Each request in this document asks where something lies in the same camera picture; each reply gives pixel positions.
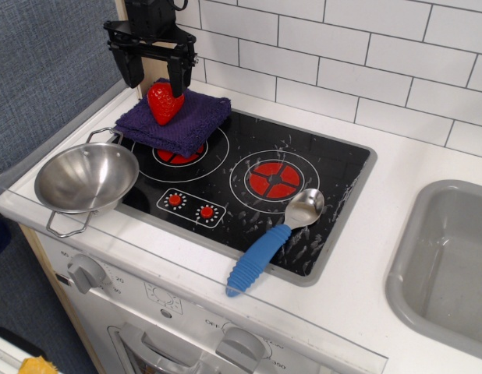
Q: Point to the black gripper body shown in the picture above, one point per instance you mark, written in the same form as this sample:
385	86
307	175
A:
151	32

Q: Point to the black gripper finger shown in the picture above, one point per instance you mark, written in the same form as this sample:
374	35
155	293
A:
130	68
179	73

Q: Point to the red toy strawberry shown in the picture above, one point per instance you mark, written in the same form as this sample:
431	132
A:
163	105

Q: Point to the purple knitted cloth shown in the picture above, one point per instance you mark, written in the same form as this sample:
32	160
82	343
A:
186	131

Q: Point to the black toy stovetop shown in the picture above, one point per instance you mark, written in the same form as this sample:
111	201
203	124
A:
238	184

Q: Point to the grey left oven knob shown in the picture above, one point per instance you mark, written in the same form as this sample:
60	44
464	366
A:
85	273

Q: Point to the grey oven knob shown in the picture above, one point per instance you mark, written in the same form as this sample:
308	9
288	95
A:
85	273
242	349

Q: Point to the grey right oven knob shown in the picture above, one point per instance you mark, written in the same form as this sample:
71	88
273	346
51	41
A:
242	349

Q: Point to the yellow object at corner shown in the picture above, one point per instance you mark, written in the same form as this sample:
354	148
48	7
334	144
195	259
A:
37	365

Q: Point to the grey toy sink basin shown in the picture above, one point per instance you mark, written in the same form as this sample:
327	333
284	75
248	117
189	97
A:
435	283

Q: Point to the steel bowl with handles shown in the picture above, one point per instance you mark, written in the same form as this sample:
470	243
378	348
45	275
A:
89	178

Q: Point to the blue handled metal spoon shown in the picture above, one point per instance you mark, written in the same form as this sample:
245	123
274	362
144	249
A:
304	209

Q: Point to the oven door with handle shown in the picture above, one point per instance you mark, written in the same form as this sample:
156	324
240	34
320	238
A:
160	351

